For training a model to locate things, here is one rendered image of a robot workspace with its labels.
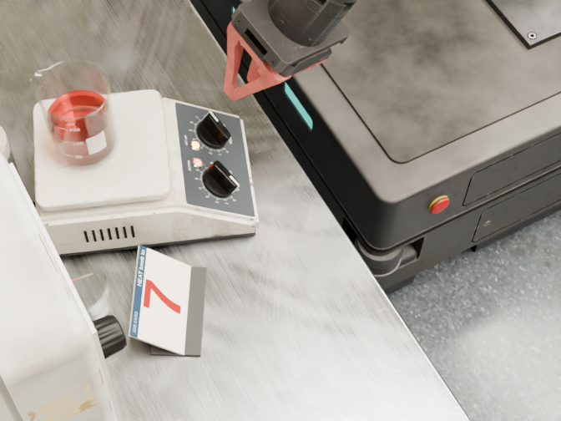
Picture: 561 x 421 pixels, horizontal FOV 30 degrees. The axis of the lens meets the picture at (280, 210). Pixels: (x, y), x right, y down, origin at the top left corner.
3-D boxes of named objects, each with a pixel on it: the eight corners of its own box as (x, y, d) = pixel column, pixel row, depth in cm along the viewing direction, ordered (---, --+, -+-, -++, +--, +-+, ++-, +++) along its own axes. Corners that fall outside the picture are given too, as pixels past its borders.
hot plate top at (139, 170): (161, 93, 99) (161, 87, 99) (173, 199, 93) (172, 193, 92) (33, 105, 98) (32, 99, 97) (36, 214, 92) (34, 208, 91)
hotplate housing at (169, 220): (242, 129, 107) (241, 79, 100) (259, 239, 100) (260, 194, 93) (22, 152, 105) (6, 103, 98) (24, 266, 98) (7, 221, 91)
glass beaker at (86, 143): (131, 126, 97) (121, 66, 89) (108, 182, 93) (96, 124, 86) (58, 110, 97) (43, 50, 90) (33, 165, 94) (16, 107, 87)
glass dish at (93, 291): (38, 309, 96) (34, 298, 94) (68, 261, 98) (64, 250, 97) (92, 331, 95) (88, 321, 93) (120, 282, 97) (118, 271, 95)
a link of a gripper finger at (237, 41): (189, 73, 94) (240, 5, 87) (238, 53, 99) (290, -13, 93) (236, 131, 93) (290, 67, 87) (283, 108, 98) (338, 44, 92)
